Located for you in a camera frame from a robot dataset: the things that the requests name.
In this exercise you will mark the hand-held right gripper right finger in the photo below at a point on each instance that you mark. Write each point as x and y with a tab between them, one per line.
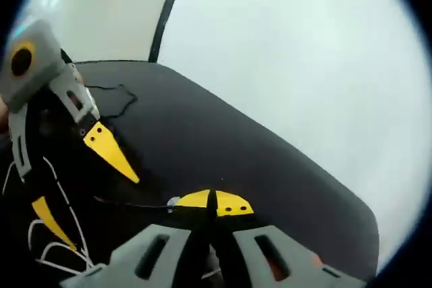
290	261

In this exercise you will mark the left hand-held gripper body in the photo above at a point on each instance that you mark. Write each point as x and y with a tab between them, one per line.
37	68

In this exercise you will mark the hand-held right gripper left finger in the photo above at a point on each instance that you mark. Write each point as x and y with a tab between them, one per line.
145	257

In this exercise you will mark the person's left hand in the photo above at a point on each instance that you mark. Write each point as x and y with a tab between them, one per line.
3	116

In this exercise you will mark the glass door with blue logo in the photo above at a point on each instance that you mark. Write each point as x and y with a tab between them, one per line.
101	15

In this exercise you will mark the black door frame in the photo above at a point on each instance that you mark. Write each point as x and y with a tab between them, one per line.
163	21

